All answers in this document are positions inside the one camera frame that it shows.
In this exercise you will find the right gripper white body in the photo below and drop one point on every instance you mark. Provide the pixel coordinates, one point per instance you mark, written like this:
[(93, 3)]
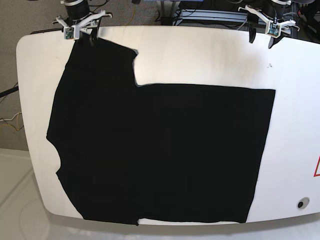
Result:
[(88, 22)]

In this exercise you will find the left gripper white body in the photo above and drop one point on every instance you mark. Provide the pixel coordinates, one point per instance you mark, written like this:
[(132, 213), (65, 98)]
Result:
[(254, 15)]

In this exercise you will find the black T-shirt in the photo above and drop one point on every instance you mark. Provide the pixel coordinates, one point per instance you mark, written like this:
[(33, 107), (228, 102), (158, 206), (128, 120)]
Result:
[(164, 152)]

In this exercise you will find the red warning sticker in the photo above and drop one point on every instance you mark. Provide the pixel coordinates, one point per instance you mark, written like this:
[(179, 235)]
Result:
[(317, 169)]

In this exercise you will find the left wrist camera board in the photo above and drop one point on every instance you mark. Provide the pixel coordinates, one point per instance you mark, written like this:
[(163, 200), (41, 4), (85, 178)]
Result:
[(273, 30)]

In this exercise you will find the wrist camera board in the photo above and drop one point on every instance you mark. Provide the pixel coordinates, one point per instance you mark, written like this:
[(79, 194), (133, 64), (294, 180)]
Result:
[(273, 30), (68, 33)]

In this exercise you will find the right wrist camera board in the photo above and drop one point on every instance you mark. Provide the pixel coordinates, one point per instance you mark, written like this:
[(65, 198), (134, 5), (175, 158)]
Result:
[(68, 33)]

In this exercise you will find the aluminium frame rail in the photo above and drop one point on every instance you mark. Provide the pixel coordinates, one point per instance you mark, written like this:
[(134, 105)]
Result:
[(224, 17)]

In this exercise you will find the table cable grommet hole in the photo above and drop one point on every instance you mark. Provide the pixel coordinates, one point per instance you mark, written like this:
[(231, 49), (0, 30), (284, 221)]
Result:
[(303, 203)]

